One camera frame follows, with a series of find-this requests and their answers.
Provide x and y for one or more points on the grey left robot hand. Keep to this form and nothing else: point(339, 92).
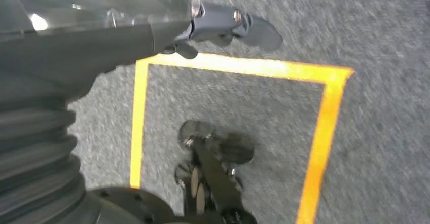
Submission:
point(84, 48)

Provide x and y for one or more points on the black round robot body plate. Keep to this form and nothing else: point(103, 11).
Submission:
point(141, 205)

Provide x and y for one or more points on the yellow floor tape square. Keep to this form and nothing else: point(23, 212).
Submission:
point(322, 132)

